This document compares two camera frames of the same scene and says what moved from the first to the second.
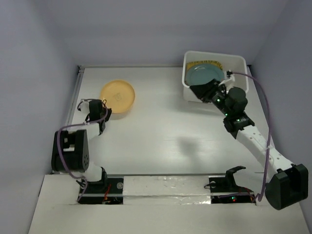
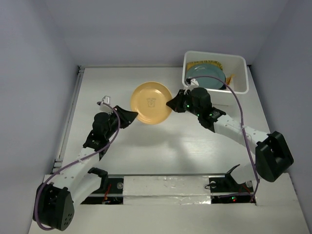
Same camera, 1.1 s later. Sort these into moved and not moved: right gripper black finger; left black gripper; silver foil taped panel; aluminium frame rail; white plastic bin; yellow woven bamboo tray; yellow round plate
Moved: right gripper black finger; left black gripper; yellow round plate
Not moved: yellow woven bamboo tray; aluminium frame rail; white plastic bin; silver foil taped panel
